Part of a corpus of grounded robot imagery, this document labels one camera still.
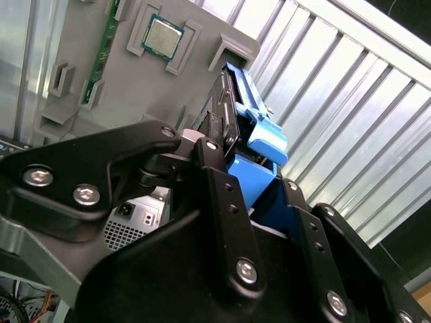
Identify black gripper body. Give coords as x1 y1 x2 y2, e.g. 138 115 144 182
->
67 208 324 323

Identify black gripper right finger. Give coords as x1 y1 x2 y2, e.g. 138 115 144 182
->
281 178 431 323

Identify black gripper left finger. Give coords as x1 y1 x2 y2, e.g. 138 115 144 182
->
0 112 269 299

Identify hard disk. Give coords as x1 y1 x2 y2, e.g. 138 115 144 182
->
198 62 290 233

